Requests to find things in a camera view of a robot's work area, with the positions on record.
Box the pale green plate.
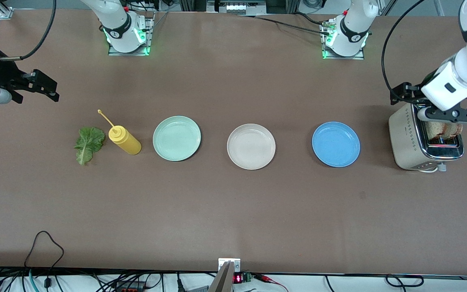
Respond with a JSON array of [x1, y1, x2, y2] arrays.
[[152, 116, 202, 162]]

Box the black device with white lights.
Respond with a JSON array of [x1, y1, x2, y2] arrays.
[[207, 0, 267, 15]]

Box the thick black base cable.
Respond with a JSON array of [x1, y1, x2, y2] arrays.
[[238, 12, 333, 36]]

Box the white bread slice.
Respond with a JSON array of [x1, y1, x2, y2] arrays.
[[444, 122, 463, 138], [425, 121, 447, 140]]

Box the blue plate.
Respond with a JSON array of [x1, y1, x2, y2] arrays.
[[312, 121, 361, 168]]

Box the green lettuce leaf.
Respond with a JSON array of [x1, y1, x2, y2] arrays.
[[74, 127, 106, 165]]

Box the beige plate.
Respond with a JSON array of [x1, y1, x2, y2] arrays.
[[227, 123, 276, 170]]

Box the small white mounting plate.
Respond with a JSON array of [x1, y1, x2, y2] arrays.
[[218, 258, 241, 272]]

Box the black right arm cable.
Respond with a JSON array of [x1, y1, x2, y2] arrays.
[[0, 0, 58, 61]]

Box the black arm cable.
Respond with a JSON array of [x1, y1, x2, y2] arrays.
[[0, 0, 58, 61], [381, 0, 426, 104]]

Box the red clip wires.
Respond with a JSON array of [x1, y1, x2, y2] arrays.
[[254, 274, 289, 292]]

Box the thin black looped cable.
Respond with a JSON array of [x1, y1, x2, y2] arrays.
[[25, 231, 64, 290]]

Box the beige chrome toaster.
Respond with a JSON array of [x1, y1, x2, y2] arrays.
[[388, 101, 465, 173]]

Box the black coiled cable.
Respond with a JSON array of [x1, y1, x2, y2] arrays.
[[386, 275, 424, 288]]

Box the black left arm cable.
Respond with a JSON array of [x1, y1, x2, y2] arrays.
[[381, 0, 426, 104]]

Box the yellow squeeze bottle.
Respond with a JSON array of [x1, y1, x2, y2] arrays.
[[97, 109, 142, 156]]

